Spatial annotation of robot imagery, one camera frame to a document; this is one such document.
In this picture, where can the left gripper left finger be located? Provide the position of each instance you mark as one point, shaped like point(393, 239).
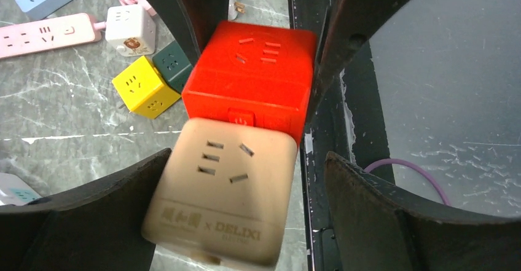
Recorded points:
point(95, 226)

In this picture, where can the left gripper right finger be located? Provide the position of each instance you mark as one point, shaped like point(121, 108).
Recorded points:
point(379, 226)

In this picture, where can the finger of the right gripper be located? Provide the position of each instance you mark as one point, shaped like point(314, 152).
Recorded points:
point(354, 29)
point(191, 22)

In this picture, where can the dark green cube socket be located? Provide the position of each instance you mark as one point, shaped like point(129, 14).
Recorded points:
point(173, 65)

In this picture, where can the white cube socket top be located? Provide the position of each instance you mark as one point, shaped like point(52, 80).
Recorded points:
point(130, 30)

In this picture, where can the white long power strip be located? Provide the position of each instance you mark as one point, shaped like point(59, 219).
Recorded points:
point(14, 191)

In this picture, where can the red cube socket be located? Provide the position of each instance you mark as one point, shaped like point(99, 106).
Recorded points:
point(254, 75)

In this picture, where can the yellow cube socket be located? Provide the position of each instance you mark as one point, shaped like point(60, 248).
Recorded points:
point(143, 90)

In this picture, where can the pink power strip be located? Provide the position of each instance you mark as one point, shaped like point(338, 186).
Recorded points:
point(48, 34)

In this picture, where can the beige cube socket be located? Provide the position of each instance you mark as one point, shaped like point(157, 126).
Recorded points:
point(223, 195)

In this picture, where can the white cube socket small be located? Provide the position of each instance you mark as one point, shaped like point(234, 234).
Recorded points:
point(234, 9)

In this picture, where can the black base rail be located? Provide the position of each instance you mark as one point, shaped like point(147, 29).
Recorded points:
point(348, 120)

